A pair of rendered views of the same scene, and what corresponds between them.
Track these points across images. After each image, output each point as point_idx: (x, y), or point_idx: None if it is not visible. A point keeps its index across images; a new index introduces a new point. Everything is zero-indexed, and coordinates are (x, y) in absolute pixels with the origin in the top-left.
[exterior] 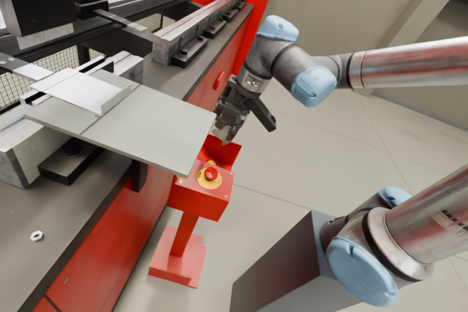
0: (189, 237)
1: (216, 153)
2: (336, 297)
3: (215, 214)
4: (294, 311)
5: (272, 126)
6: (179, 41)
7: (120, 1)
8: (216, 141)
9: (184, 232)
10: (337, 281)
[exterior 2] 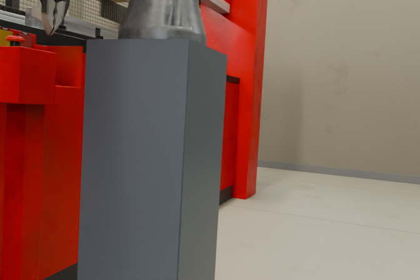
0: (21, 232)
1: (59, 74)
2: (144, 104)
3: (12, 85)
4: (129, 239)
5: None
6: (62, 25)
7: (16, 14)
8: (55, 52)
9: (13, 221)
10: (113, 44)
